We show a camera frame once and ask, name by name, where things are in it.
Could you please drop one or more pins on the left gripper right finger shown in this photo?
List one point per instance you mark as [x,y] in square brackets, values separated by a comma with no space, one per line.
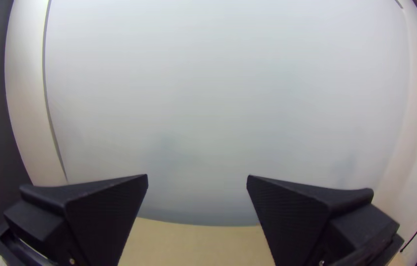
[297,221]

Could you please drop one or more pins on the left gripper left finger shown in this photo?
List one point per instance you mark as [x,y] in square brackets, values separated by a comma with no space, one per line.
[94,218]

